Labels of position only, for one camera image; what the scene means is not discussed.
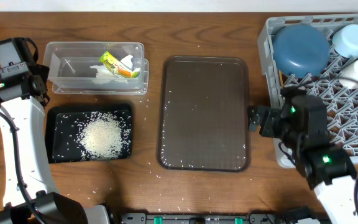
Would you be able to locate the wooden chopstick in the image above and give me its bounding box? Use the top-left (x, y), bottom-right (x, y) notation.
top-left (278, 70), bottom-right (284, 89)

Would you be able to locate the white tissue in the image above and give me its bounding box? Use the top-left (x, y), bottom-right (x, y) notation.
top-left (90, 64), bottom-right (133, 84)

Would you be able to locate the yellow green snack wrapper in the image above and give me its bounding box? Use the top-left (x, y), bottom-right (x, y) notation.
top-left (99, 51), bottom-right (140, 78)

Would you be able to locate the white paper cup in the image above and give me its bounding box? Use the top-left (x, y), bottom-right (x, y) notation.
top-left (339, 60), bottom-right (358, 90)

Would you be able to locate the light blue bowl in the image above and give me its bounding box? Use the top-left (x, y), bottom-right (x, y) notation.
top-left (332, 24), bottom-right (358, 58)

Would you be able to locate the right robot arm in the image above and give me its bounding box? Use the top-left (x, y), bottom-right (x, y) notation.
top-left (247, 104), bottom-right (358, 223)

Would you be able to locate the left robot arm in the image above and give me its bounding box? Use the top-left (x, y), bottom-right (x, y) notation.
top-left (0, 62), bottom-right (110, 223)

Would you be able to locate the grey dishwasher rack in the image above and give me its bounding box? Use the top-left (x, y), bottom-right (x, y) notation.
top-left (257, 14), bottom-right (358, 164)

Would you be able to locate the brown serving tray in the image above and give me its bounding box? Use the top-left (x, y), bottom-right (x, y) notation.
top-left (157, 56), bottom-right (251, 172)

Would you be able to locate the clear plastic bin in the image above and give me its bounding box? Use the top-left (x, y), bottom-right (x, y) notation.
top-left (44, 42), bottom-right (149, 95)

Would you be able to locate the black plastic tray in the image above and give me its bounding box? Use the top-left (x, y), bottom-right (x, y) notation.
top-left (45, 104), bottom-right (133, 164)

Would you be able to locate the white rice pile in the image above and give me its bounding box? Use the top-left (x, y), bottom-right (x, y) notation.
top-left (76, 112), bottom-right (132, 161)

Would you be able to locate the left black cable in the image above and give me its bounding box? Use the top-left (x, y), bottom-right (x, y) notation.
top-left (0, 104), bottom-right (48, 224)

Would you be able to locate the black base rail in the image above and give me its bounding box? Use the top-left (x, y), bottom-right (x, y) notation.
top-left (117, 207), bottom-right (331, 224)

